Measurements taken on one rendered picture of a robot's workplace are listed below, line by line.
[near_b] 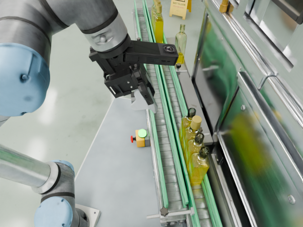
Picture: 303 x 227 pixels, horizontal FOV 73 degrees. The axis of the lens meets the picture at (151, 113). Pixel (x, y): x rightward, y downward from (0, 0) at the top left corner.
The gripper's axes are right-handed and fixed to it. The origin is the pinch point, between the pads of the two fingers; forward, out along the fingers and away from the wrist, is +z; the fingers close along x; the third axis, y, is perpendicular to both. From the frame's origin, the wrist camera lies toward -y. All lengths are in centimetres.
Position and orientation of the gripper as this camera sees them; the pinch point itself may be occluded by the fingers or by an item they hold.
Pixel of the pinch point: (155, 100)
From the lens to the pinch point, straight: 54.2
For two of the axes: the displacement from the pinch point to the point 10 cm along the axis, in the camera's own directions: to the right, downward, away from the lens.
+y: -9.3, 3.0, 2.0
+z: 3.4, 5.6, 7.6
